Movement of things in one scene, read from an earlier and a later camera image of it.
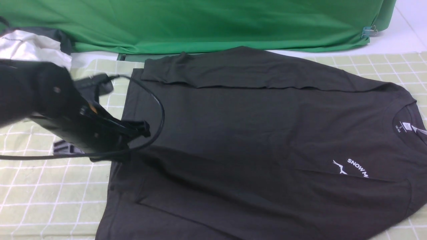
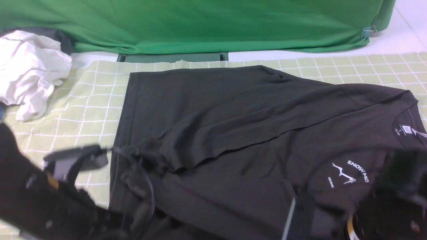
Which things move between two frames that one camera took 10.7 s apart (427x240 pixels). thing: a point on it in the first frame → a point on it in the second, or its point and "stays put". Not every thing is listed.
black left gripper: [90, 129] → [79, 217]
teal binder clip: [368, 31] stays put
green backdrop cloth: [161, 26] stays put
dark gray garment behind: [49, 33] stays put
